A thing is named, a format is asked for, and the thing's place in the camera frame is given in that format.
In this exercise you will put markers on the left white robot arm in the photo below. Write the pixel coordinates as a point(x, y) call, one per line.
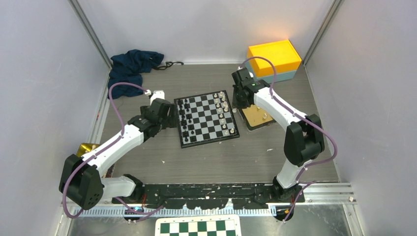
point(82, 179)

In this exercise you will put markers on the dark blue cloth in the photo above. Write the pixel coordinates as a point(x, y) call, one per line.
point(130, 66)

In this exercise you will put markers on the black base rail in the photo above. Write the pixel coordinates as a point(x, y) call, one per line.
point(212, 196)

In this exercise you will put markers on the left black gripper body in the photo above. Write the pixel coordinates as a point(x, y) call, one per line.
point(169, 121)

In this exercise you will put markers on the gold tin with brown pieces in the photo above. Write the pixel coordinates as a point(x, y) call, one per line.
point(87, 147)

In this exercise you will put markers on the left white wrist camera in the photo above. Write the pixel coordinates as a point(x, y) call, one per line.
point(154, 95)

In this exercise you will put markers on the gold tin tray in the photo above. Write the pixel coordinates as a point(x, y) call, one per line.
point(253, 118)

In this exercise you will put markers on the black and white chessboard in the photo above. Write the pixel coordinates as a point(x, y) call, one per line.
point(199, 122)

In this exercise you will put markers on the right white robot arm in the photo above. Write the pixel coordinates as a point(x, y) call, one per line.
point(303, 139)

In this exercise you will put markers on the orange and teal box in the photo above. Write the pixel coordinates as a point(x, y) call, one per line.
point(273, 62)

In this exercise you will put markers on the green checkered calibration board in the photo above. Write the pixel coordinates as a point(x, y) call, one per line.
point(215, 225)

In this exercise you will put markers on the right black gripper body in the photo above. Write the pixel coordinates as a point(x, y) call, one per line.
point(238, 102)

